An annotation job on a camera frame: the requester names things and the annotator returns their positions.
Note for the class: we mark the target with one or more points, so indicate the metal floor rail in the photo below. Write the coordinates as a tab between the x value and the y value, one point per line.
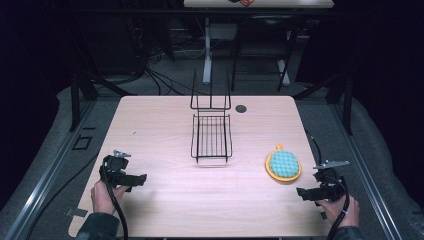
46	173
366	180

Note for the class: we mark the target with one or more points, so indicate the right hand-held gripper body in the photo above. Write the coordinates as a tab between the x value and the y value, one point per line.
330	186

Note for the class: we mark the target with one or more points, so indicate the white background table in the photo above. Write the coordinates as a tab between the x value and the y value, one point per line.
260	4

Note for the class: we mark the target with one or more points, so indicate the black frame stand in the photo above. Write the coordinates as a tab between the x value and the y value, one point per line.
343	96
78	96

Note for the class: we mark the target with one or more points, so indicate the person's right hand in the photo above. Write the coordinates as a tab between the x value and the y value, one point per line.
346	213

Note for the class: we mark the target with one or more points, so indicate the grey tape strip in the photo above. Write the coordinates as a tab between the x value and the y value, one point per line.
76	212

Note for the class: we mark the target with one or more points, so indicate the black tape square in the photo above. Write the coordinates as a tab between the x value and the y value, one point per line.
82	142

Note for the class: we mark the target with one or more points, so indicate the person's left hand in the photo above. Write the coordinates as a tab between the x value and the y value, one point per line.
101	198

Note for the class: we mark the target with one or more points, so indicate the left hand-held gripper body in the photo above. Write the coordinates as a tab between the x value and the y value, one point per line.
115	170

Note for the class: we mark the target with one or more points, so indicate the black chair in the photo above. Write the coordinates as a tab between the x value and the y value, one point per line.
263	40

